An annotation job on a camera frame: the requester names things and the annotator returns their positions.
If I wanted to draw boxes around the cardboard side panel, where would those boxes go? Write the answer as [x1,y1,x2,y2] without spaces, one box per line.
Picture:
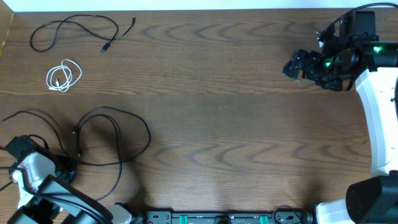
[0,0,14,55]

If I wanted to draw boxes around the white back board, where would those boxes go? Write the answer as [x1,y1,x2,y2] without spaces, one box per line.
[4,0,383,12]

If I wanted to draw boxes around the white usb cable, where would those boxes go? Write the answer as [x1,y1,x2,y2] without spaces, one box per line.
[46,58,83,93]

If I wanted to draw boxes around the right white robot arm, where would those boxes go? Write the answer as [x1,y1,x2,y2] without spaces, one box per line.
[282,42,397,223]

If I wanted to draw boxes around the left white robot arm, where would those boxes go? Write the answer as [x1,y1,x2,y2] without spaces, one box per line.
[7,152,146,224]

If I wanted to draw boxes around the black usb cable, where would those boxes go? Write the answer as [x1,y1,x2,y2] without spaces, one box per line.
[0,106,152,202]
[29,14,136,53]

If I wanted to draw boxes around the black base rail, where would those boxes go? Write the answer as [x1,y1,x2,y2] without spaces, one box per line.
[141,207,317,224]

